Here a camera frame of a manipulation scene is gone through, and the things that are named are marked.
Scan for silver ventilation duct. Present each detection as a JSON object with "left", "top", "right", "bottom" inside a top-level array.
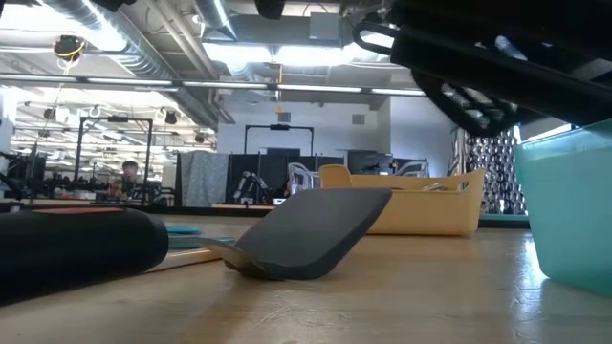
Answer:
[{"left": 40, "top": 0, "right": 221, "bottom": 130}]

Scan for translucent teal plastic bin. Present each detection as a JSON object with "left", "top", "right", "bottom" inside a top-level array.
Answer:
[{"left": 512, "top": 118, "right": 612, "bottom": 298}]

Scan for person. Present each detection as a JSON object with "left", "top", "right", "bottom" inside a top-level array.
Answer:
[{"left": 108, "top": 160, "right": 144, "bottom": 201}]

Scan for grey ceiling unit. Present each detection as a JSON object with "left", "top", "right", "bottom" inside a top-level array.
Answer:
[{"left": 308, "top": 11, "right": 346, "bottom": 48}]

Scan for long ceiling light strip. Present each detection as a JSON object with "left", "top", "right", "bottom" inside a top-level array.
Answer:
[{"left": 0, "top": 73, "right": 426, "bottom": 99}]

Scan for orange handled knife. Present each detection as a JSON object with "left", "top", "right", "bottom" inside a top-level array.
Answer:
[{"left": 145, "top": 247, "right": 224, "bottom": 274}]

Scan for black gantry frame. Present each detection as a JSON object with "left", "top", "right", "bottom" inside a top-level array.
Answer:
[
  {"left": 73, "top": 116, "right": 155, "bottom": 192},
  {"left": 243, "top": 123, "right": 316, "bottom": 157}
]

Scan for solid black turner steel neck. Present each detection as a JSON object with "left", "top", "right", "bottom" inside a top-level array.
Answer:
[{"left": 0, "top": 186, "right": 394, "bottom": 307}]

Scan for black partition screen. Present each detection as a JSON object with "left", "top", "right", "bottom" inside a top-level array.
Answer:
[
  {"left": 228, "top": 152, "right": 346, "bottom": 204},
  {"left": 346, "top": 150, "right": 431, "bottom": 179}
]

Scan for yellow plastic bin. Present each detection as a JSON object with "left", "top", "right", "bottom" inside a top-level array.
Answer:
[{"left": 317, "top": 163, "right": 487, "bottom": 238}]

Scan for small teal silicone spatula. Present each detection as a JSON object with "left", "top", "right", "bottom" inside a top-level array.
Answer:
[{"left": 164, "top": 225, "right": 203, "bottom": 237}]

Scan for slotted all-black nylon turner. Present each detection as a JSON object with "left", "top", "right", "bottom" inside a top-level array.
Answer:
[{"left": 412, "top": 70, "right": 525, "bottom": 139}]

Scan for clear plastic bin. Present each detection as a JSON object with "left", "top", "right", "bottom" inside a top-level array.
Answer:
[{"left": 288, "top": 161, "right": 430, "bottom": 196}]

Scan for black aluminium table frame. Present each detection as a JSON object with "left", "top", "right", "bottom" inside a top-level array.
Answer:
[{"left": 0, "top": 199, "right": 278, "bottom": 218}]

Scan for black ceiling cable reel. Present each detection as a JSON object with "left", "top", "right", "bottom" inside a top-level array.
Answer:
[{"left": 51, "top": 33, "right": 88, "bottom": 64}]

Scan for steel box grater teal trim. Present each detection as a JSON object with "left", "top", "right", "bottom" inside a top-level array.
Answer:
[{"left": 448, "top": 124, "right": 531, "bottom": 229}]

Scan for grey fabric partition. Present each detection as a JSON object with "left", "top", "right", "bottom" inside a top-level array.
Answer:
[{"left": 176, "top": 150, "right": 231, "bottom": 208}]

